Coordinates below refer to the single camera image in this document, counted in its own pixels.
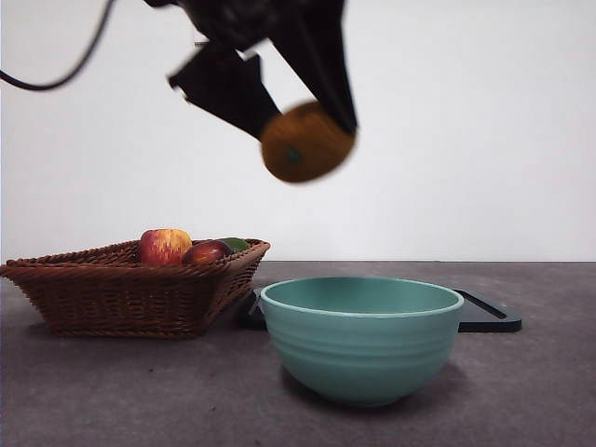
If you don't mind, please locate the brown kiwifruit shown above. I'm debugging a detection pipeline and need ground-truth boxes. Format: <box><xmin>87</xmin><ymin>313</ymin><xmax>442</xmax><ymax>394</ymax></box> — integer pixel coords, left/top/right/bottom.
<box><xmin>259</xmin><ymin>101</ymin><xmax>360</xmax><ymax>185</ymax></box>

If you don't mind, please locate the teal ribbed bowl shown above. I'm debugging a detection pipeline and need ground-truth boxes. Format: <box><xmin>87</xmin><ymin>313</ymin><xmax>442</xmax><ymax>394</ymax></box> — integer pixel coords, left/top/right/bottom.
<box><xmin>259</xmin><ymin>277</ymin><xmax>466</xmax><ymax>407</ymax></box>

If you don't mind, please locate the green fruit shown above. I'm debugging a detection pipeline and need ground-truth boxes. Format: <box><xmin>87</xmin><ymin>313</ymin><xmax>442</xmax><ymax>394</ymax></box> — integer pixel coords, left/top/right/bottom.
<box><xmin>218</xmin><ymin>237</ymin><xmax>251</xmax><ymax>255</ymax></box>

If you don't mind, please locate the dark red apple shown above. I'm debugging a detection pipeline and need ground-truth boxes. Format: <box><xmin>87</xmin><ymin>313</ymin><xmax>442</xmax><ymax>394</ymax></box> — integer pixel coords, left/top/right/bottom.
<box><xmin>182</xmin><ymin>239</ymin><xmax>235</xmax><ymax>265</ymax></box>

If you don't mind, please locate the red yellow apple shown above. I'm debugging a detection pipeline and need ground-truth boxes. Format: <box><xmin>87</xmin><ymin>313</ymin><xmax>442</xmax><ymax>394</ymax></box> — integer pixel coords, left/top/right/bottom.
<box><xmin>139</xmin><ymin>227</ymin><xmax>194</xmax><ymax>265</ymax></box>

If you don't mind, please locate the brown wicker basket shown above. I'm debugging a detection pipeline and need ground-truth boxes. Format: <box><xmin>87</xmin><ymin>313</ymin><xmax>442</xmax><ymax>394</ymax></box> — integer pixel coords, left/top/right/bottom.
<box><xmin>0</xmin><ymin>237</ymin><xmax>272</xmax><ymax>340</ymax></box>

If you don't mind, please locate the black rectangular tray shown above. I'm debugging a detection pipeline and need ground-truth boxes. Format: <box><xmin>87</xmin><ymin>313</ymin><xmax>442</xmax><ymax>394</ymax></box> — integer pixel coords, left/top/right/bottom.
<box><xmin>239</xmin><ymin>287</ymin><xmax>522</xmax><ymax>334</ymax></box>

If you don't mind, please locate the black cable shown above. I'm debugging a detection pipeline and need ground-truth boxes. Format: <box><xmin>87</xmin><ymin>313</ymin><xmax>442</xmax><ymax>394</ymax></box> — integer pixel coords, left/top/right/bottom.
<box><xmin>0</xmin><ymin>0</ymin><xmax>117</xmax><ymax>92</ymax></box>

